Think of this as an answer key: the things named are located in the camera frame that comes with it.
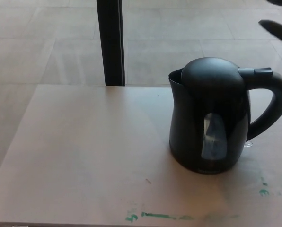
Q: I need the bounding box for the black vertical post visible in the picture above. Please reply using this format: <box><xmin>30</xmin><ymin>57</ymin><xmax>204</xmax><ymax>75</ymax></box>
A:
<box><xmin>96</xmin><ymin>0</ymin><xmax>126</xmax><ymax>87</ymax></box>

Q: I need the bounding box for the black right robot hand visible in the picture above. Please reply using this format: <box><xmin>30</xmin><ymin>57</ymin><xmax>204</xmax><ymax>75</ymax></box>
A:
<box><xmin>258</xmin><ymin>0</ymin><xmax>282</xmax><ymax>51</ymax></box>

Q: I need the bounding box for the black electric kettle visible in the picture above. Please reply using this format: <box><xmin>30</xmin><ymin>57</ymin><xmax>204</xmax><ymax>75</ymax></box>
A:
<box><xmin>167</xmin><ymin>57</ymin><xmax>282</xmax><ymax>175</ymax></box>

